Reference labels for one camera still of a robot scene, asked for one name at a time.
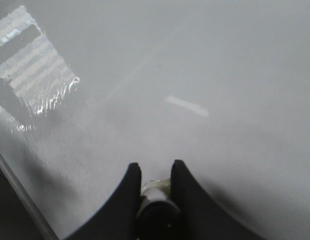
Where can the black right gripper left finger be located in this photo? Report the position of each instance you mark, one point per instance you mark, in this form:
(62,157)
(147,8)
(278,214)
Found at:
(116,219)

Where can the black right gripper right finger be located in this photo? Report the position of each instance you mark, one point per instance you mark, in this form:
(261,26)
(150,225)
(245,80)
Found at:
(202,217)

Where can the black and white whiteboard marker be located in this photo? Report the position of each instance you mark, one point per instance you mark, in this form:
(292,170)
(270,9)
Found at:
(158,217)

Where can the white whiteboard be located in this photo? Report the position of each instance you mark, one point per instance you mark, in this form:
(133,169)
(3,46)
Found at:
(89,86)

